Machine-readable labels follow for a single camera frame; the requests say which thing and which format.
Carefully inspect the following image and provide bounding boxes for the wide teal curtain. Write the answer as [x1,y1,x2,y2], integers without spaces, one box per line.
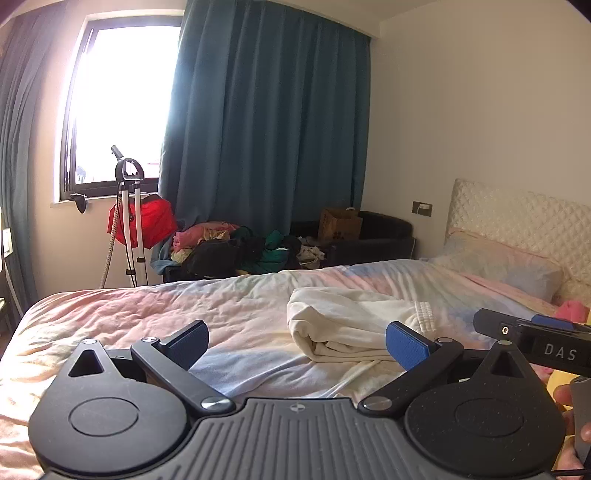
[157,0,372,241]

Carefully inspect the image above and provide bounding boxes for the black garment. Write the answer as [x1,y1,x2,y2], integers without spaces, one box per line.
[181,236,265,278]

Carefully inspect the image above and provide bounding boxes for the narrow teal curtain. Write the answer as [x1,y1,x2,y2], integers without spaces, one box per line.
[0,9,70,319]

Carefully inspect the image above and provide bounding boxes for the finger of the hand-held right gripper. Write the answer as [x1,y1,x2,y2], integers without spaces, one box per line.
[531,315,591,332]
[473,308,521,343]

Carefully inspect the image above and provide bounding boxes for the black sofa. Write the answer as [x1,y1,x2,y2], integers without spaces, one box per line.
[291,211,414,268]

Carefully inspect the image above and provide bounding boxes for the red bag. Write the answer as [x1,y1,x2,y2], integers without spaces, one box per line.
[107,194,178,247]

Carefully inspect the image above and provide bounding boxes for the white patterned cloth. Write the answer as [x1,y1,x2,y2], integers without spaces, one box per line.
[295,244,325,271]

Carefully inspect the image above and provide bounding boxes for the cream pants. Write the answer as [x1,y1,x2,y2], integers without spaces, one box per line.
[286,287,437,363]

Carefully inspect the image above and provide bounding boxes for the bed with pastel duvet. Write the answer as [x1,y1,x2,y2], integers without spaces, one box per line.
[0,258,591,480]

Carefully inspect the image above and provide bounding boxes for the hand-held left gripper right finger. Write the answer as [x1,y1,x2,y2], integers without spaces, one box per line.
[358,322,537,413]

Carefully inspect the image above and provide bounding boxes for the beige steamer hose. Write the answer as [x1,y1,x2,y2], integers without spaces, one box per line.
[100,217,117,289]

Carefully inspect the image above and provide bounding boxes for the cardboard box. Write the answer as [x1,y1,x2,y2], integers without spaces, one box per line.
[318,207,363,241]

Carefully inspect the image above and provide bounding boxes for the cream quilted headboard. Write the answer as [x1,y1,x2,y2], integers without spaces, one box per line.
[444,178,591,308]

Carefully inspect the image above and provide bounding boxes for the green garment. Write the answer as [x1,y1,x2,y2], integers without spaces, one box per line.
[231,229,298,274]

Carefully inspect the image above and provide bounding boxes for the pastel pillow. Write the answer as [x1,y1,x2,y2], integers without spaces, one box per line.
[429,228,565,304]

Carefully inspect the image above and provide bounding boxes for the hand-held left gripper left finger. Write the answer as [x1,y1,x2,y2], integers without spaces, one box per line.
[69,320,236,415]

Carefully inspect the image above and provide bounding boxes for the white garment steamer stand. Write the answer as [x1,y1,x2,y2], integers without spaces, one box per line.
[110,144,151,288]

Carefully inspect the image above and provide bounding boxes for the dark framed window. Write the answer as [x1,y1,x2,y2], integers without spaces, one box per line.
[59,16,183,204]

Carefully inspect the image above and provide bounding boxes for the person's right hand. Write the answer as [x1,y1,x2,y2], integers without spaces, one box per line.
[553,385,591,472]

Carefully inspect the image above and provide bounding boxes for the pink cloth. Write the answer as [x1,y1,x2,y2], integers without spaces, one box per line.
[554,299,591,322]

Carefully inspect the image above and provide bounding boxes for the pink garment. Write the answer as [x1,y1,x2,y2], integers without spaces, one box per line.
[172,222,241,254]

